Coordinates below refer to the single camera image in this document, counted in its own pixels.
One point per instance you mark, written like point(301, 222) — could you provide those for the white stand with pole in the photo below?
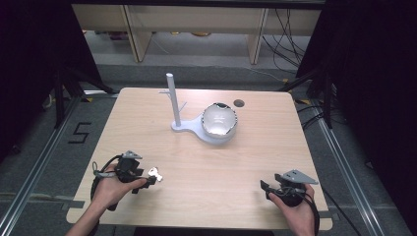
point(188, 126)

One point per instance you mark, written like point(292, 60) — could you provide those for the silver key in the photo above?
point(154, 173)

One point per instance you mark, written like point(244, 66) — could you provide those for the black metal stand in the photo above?
point(323, 95)
point(65, 88)

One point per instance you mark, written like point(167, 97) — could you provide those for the round dark table grommet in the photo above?
point(239, 103)

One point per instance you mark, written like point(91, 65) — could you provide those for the person's left hand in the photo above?
point(109, 191)

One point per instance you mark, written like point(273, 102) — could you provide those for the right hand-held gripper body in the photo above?
point(291, 187)

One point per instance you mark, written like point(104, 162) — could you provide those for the aluminium rail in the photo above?
point(350, 177)
point(36, 167)

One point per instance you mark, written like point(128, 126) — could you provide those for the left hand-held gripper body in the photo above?
point(124, 168)

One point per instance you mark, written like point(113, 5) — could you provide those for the light wooden shelf unit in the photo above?
point(196, 19)

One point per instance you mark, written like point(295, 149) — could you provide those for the person's right hand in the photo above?
point(296, 216)

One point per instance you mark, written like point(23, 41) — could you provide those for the black curtain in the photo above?
point(36, 59)
point(373, 82)

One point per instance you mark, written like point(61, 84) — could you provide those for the crumpled silver foil bowl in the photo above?
point(219, 119)

